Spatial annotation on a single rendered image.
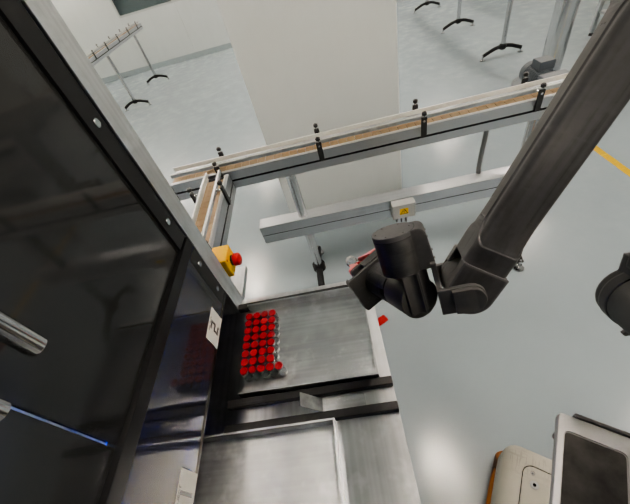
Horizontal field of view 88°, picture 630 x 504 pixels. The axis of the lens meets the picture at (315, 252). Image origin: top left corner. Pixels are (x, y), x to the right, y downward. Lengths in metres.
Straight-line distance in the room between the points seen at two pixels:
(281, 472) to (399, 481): 0.24
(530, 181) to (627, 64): 0.12
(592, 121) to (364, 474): 0.68
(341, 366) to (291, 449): 0.21
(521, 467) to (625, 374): 0.79
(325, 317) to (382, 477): 0.39
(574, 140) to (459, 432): 1.45
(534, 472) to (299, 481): 0.88
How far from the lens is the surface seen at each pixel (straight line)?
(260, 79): 2.05
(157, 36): 9.11
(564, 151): 0.44
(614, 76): 0.45
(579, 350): 2.03
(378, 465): 0.79
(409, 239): 0.43
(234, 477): 0.86
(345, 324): 0.91
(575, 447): 0.68
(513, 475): 1.44
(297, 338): 0.92
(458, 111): 1.68
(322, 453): 0.81
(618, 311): 0.56
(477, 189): 1.92
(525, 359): 1.92
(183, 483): 0.73
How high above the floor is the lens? 1.66
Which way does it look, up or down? 45 degrees down
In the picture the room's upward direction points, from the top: 18 degrees counter-clockwise
